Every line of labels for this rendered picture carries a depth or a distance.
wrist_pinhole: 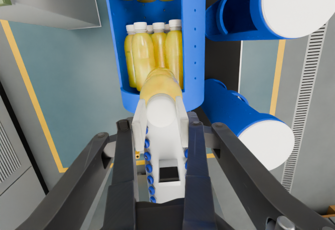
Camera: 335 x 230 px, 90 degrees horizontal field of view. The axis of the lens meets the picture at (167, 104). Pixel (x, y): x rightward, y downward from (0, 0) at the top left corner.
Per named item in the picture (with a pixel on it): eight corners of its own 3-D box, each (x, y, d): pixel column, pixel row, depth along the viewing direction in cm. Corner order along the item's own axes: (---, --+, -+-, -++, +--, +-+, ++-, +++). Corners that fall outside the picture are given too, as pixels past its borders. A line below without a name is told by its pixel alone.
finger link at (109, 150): (132, 157, 14) (96, 160, 14) (138, 128, 19) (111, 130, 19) (129, 141, 13) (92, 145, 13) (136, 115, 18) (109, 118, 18)
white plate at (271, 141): (269, 179, 83) (268, 177, 84) (307, 134, 75) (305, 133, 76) (223, 161, 78) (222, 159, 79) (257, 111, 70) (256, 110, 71)
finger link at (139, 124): (143, 151, 16) (135, 152, 16) (147, 119, 22) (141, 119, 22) (139, 122, 15) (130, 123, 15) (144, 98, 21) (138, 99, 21)
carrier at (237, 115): (215, 111, 166) (230, 86, 158) (268, 178, 84) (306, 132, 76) (190, 100, 161) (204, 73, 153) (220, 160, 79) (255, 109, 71)
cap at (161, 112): (178, 98, 22) (180, 102, 21) (171, 123, 24) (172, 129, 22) (150, 91, 22) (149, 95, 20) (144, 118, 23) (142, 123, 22)
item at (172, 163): (159, 163, 90) (158, 187, 76) (158, 157, 89) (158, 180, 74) (177, 162, 90) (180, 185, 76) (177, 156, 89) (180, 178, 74)
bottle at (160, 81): (179, 71, 40) (193, 90, 22) (171, 99, 42) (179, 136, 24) (149, 63, 39) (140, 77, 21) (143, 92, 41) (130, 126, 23)
